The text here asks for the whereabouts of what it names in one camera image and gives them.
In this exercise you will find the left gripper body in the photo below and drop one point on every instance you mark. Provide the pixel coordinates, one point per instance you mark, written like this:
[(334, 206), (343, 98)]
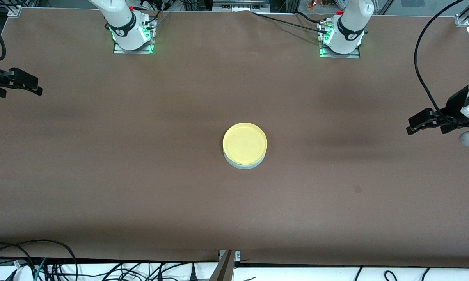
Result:
[(454, 106)]

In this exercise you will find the yellow plate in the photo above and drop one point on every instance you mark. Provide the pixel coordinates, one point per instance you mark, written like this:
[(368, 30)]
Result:
[(245, 143)]

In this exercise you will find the pale green plate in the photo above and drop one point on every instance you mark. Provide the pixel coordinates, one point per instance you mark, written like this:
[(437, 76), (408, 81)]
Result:
[(244, 166)]

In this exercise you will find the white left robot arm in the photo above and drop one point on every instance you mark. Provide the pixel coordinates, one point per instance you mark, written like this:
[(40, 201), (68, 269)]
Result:
[(347, 31)]

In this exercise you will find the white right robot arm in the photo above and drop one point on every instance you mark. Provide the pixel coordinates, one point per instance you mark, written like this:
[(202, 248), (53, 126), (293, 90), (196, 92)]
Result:
[(121, 23)]

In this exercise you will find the brown table cover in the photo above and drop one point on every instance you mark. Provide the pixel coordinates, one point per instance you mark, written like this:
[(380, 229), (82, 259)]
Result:
[(234, 214)]

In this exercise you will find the black power plug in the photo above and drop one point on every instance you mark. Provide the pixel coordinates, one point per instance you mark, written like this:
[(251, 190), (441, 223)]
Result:
[(193, 273)]

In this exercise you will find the aluminium corner bracket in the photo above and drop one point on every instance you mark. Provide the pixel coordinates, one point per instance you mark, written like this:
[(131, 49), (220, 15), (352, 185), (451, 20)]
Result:
[(462, 19), (14, 11)]

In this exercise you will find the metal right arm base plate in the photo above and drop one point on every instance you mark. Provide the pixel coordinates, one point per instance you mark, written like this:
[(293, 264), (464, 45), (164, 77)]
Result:
[(119, 51)]

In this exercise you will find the grey aluminium frame strut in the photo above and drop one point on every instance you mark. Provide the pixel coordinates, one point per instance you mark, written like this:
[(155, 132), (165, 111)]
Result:
[(223, 269)]

